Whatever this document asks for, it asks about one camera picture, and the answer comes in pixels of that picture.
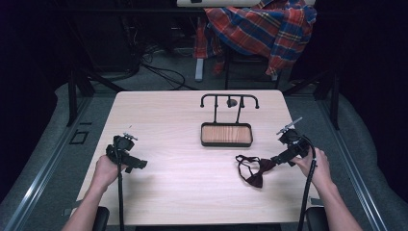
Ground black rack with wooden tray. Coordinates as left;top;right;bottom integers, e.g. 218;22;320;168
199;92;261;148

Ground black underwear garment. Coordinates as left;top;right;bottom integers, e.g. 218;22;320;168
235;154;277;190

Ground person's left hand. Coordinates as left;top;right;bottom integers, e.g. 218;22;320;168
90;154;129;193

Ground black metal chair frame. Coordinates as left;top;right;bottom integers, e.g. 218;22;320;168
222;46;281;91

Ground person's right hand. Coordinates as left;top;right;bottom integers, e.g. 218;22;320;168
291;147;335;191

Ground black floor cables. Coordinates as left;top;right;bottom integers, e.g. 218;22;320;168
120;18;197;91

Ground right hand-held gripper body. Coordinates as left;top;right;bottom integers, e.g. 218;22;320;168
276;116;313;164

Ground black chair armrest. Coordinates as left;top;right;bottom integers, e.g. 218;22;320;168
305;206;331;231
91;206;111;231

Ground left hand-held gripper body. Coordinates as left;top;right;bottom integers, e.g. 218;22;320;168
105;132;140;167

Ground red blue plaid cloth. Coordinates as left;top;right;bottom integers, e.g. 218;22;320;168
193;0;319;77

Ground black metal stand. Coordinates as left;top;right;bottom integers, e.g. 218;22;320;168
282;68;342;131
64;63;127;128

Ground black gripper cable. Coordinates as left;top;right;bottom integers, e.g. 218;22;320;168
115;147;126;231
295;135;319;231

